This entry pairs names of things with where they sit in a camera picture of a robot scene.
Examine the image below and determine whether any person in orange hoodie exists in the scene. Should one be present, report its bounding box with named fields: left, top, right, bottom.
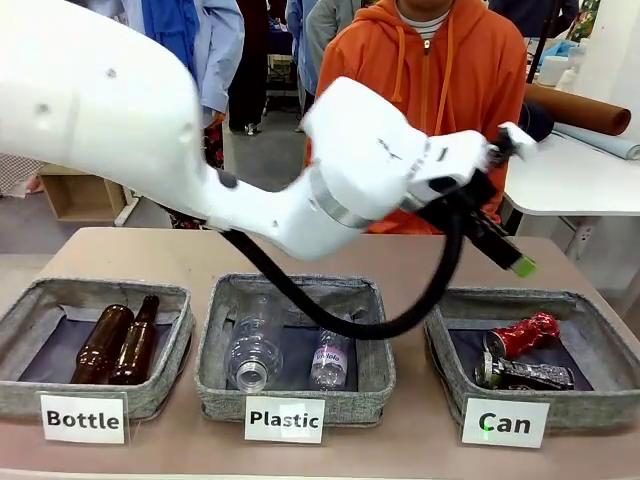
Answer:
left=313, top=0, right=529, bottom=236

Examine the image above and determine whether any person in dark clothes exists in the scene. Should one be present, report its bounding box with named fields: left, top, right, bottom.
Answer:
left=228, top=0, right=272, bottom=136

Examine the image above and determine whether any white Plastic label sign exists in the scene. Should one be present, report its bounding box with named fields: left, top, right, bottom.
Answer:
left=243, top=393, right=327, bottom=445

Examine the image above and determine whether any white round jar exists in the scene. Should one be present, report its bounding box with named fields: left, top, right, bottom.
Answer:
left=541, top=55, right=569, bottom=89

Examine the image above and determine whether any dark navy cap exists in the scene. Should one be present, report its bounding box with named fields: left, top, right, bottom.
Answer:
left=517, top=102, right=556, bottom=144

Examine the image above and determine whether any person in grey jacket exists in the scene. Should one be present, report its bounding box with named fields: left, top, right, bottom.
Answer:
left=304, top=0, right=362, bottom=96

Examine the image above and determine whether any white side table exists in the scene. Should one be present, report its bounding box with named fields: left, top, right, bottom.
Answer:
left=499, top=130, right=640, bottom=261

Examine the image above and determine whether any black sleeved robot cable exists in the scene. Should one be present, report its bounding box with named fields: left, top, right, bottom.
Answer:
left=218, top=197, right=466, bottom=341

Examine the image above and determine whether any large clear plastic bottle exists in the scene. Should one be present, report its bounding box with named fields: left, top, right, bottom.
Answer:
left=223, top=294, right=286, bottom=394

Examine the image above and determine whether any white Can label sign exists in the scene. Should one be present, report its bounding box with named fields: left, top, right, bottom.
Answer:
left=460, top=393, right=552, bottom=450

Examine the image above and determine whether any white Bottle label sign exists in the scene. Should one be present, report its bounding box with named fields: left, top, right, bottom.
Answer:
left=39, top=393, right=128, bottom=446

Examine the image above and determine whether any person in blue shirt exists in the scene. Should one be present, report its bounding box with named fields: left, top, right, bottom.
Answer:
left=119, top=0, right=246, bottom=231

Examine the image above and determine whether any brown paper roll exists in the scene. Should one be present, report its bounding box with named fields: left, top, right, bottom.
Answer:
left=524, top=83, right=633, bottom=137

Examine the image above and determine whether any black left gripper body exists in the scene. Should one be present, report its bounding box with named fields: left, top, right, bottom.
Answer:
left=461, top=169, right=507, bottom=237

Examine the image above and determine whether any grey fabric basket Can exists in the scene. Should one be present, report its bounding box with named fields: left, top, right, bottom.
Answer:
left=423, top=286, right=640, bottom=434

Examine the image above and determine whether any light wooden box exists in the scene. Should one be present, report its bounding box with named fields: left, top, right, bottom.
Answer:
left=38, top=163, right=128, bottom=223

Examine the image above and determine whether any grey fabric basket Plastic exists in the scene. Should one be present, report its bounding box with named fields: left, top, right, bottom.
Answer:
left=193, top=272, right=397, bottom=429

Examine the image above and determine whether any light blue rolled sheet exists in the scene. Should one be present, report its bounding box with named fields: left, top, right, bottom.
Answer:
left=552, top=122, right=640, bottom=162

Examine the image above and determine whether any blue scarf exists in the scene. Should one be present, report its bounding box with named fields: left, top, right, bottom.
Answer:
left=143, top=0, right=200, bottom=74

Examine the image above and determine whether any small purple-label plastic bottle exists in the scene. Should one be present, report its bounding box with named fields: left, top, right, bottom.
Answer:
left=309, top=328, right=352, bottom=392

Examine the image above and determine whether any brown glass bottle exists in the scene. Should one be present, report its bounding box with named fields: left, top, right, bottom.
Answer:
left=108, top=294, right=162, bottom=387
left=69, top=304, right=136, bottom=386

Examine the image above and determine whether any grey fabric basket Bottle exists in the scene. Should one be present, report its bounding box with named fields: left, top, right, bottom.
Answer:
left=0, top=277, right=196, bottom=422

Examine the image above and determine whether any black slanted pole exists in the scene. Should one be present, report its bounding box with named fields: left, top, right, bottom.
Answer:
left=528, top=0, right=557, bottom=85

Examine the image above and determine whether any crushed red can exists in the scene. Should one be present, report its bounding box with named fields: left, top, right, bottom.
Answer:
left=483, top=311, right=562, bottom=359

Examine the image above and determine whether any blue crumpled cloth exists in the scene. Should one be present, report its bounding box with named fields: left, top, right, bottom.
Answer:
left=542, top=40, right=582, bottom=59

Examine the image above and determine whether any black Pepsi can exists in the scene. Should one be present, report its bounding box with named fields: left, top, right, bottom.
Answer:
left=474, top=350, right=577, bottom=392

